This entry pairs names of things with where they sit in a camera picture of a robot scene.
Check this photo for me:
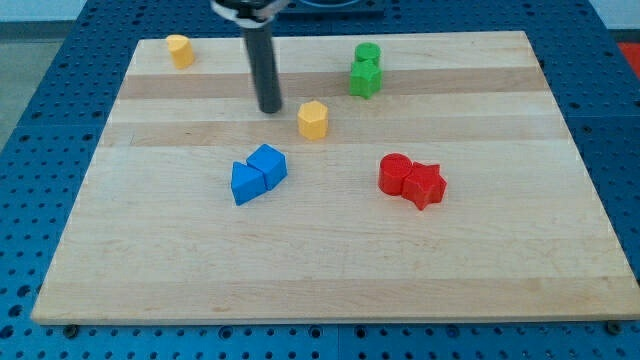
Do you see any yellow hexagon block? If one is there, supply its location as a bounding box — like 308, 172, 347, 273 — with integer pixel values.
297, 100, 328, 140

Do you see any yellow heart block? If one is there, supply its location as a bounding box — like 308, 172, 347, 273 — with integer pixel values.
166, 34, 195, 69

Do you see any green star block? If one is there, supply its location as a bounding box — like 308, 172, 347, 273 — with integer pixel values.
349, 60, 382, 99

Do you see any red cylinder block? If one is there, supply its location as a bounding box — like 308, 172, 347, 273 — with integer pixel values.
378, 153, 412, 196

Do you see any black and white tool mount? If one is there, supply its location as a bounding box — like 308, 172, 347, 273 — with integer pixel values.
210, 0, 290, 28

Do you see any light wooden board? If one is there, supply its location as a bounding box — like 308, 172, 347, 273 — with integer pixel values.
32, 31, 639, 325

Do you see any blue cube block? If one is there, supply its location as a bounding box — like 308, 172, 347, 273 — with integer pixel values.
246, 144, 288, 190

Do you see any red star block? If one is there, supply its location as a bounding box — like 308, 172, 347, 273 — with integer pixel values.
401, 162, 447, 211

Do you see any blue triangle block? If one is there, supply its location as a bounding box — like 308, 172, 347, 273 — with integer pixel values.
231, 162, 267, 206

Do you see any green cylinder block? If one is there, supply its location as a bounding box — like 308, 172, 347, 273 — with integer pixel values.
354, 42, 381, 66

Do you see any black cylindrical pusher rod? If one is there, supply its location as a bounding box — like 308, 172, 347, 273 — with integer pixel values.
243, 23, 282, 114

